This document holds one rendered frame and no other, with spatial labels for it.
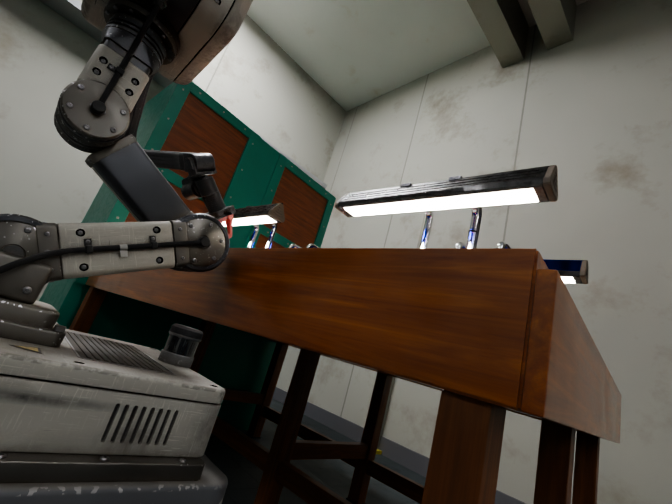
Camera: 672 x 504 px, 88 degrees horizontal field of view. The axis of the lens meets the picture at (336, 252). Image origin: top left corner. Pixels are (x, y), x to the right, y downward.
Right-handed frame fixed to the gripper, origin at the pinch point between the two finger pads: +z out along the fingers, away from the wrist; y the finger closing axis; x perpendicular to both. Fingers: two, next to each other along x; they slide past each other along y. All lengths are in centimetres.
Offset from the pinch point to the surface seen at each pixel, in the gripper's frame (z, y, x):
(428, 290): 3, -81, 19
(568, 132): 39, -51, -275
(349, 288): 3, -67, 20
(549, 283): 1, -96, 17
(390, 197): 2, -48, -26
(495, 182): 2, -76, -27
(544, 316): 4, -95, 20
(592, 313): 131, -73, -164
